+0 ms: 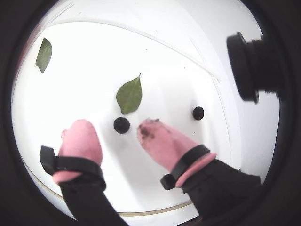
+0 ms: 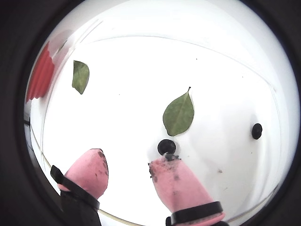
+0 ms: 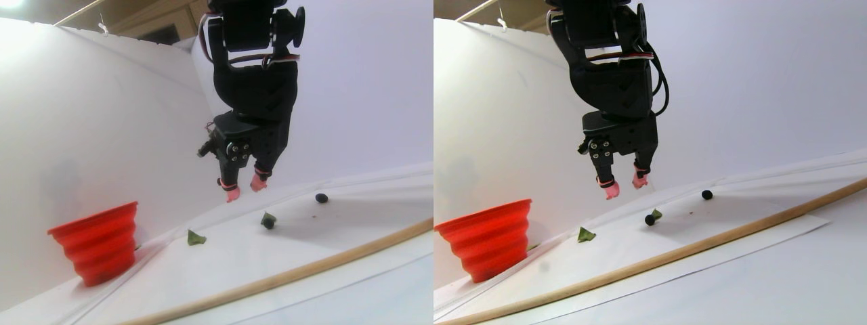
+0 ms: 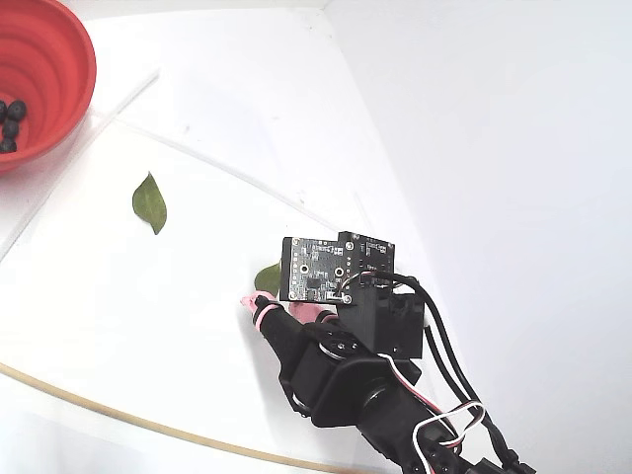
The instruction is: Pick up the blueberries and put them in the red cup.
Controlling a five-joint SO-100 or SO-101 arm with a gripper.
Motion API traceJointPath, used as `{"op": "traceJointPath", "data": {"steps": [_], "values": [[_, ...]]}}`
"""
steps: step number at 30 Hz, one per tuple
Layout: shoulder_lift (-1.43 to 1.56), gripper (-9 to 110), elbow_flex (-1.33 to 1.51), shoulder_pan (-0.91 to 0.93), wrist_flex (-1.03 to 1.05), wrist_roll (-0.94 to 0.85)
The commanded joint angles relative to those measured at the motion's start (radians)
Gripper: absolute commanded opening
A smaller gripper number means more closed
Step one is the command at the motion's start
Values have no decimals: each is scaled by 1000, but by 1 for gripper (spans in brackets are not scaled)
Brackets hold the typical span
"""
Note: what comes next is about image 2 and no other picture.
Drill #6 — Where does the dark blueberry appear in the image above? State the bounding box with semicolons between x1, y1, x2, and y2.
252;122;263;140
157;139;177;156

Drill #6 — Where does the red collapsible silicone cup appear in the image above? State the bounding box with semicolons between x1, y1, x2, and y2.
25;41;56;104

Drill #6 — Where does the pink-tipped gripper finger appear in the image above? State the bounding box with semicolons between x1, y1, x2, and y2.
147;152;230;226
50;148;109;226

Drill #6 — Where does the green leaf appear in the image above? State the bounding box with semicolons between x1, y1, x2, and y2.
71;60;90;95
162;86;196;137

